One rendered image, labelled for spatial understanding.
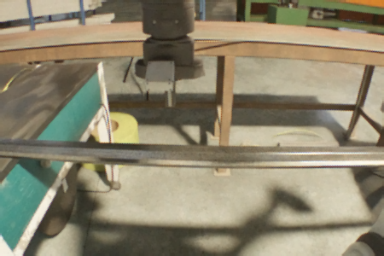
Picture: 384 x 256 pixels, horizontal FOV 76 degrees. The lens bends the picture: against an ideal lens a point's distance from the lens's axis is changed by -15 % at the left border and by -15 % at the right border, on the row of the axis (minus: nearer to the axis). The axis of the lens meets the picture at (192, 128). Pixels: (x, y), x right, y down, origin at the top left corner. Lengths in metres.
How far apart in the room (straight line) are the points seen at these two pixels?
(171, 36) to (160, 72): 0.06
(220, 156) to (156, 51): 0.25
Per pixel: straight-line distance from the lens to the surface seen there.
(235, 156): 0.58
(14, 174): 0.74
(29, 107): 0.96
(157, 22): 0.45
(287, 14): 5.44
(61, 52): 1.50
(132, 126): 1.81
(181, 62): 0.48
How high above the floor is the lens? 1.10
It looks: 31 degrees down
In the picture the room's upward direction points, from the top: straight up
